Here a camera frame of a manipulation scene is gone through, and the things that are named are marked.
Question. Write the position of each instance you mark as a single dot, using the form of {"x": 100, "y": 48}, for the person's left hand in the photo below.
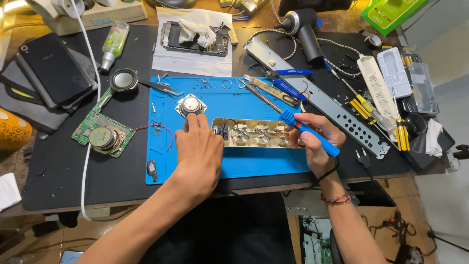
{"x": 198, "y": 157}

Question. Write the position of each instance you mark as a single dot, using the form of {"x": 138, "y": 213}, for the person's right hand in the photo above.
{"x": 324, "y": 141}

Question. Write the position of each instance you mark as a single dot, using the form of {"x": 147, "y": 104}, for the person's left fingers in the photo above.
{"x": 192, "y": 123}

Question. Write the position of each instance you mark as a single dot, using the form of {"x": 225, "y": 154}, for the square silver speaker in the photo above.
{"x": 191, "y": 104}

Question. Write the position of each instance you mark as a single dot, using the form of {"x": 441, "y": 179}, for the metal tweezers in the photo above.
{"x": 161, "y": 87}

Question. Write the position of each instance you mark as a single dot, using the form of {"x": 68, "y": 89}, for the white paper sheet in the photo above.
{"x": 190, "y": 64}

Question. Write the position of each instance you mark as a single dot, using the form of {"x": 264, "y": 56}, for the small black electronic part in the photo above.
{"x": 152, "y": 170}

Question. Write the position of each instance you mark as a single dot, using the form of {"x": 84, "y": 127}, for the open white power strip base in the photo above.
{"x": 256, "y": 134}

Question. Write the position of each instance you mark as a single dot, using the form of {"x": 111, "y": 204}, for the blue silicone work mat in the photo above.
{"x": 249, "y": 165}

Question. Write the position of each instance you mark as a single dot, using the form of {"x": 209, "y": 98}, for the round black speaker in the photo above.
{"x": 124, "y": 79}

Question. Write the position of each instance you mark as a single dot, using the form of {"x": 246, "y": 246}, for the beige utility knife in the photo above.
{"x": 273, "y": 91}

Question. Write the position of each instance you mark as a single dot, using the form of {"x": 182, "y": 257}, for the large black table mat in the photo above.
{"x": 121, "y": 176}

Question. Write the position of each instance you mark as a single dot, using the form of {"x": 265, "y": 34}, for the crumpled white tissue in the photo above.
{"x": 198, "y": 31}

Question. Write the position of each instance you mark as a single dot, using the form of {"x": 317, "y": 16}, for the green circuit board with speaker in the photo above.
{"x": 95, "y": 124}

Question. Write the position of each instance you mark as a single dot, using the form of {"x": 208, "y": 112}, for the clear green spray bottle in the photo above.
{"x": 114, "y": 44}

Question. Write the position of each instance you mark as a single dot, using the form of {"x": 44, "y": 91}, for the person's black trousers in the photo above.
{"x": 227, "y": 231}

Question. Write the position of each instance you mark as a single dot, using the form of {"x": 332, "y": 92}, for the beige microscope base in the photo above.
{"x": 95, "y": 14}

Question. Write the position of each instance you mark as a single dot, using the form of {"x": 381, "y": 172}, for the grey hot air blower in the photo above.
{"x": 306, "y": 29}

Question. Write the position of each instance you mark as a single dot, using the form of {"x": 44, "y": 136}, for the black smartphone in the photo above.
{"x": 55, "y": 69}

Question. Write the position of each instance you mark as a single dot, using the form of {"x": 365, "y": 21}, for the small blue screwdriver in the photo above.
{"x": 331, "y": 68}

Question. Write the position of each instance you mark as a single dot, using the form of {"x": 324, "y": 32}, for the grey pouch with tablet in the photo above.
{"x": 29, "y": 106}

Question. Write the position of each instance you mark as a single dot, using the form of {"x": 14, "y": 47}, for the short yellow black screwdriver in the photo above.
{"x": 361, "y": 110}

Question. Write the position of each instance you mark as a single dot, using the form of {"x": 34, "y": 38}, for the circuit board chassis under table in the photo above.
{"x": 315, "y": 240}

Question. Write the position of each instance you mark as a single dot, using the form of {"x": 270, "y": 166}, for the black power plug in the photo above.
{"x": 362, "y": 158}

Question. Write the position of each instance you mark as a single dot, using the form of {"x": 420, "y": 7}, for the orange patterned object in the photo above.
{"x": 13, "y": 130}

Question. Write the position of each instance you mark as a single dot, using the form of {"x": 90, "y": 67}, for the phone with blue case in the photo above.
{"x": 71, "y": 257}

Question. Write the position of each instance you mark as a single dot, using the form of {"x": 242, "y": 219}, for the white power strip cover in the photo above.
{"x": 375, "y": 88}

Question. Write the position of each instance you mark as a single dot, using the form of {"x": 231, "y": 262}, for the flat white tissue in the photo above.
{"x": 8, "y": 190}

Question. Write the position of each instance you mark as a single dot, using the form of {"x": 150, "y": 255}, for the small tape roll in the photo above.
{"x": 373, "y": 39}

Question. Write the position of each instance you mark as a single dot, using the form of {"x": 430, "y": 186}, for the white plastic tool tray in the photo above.
{"x": 394, "y": 73}

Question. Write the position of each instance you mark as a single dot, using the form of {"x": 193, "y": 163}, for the long yellow black screwdriver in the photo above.
{"x": 402, "y": 134}

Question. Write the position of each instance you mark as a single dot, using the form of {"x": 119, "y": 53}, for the round black lens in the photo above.
{"x": 416, "y": 124}

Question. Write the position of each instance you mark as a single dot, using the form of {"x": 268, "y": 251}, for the green retail package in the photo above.
{"x": 392, "y": 13}

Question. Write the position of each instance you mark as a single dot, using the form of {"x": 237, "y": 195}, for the clear plastic case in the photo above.
{"x": 423, "y": 88}

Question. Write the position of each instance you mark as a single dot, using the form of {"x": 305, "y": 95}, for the folded white cloth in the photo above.
{"x": 434, "y": 137}

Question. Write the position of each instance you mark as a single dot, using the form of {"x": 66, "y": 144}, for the disassembled phone frame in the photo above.
{"x": 172, "y": 38}

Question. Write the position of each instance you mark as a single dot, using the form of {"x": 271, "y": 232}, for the long perforated metal bracket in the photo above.
{"x": 329, "y": 106}

